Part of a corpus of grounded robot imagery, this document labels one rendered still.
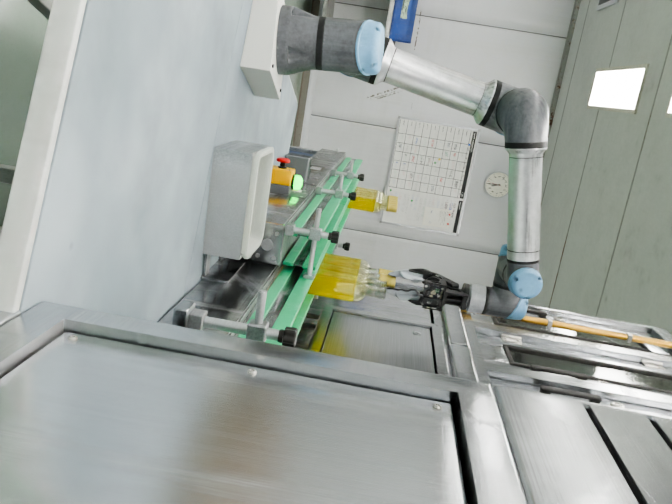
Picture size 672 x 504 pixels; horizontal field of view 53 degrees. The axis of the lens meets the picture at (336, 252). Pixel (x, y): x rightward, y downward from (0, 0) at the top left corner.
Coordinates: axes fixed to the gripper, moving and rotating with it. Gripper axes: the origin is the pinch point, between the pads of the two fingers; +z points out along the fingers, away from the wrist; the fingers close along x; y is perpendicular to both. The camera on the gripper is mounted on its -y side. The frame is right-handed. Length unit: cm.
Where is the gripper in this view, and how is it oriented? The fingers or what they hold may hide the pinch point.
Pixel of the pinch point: (391, 281)
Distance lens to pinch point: 180.1
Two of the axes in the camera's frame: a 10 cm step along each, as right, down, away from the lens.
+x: -1.5, 9.6, 2.5
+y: -1.0, 2.3, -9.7
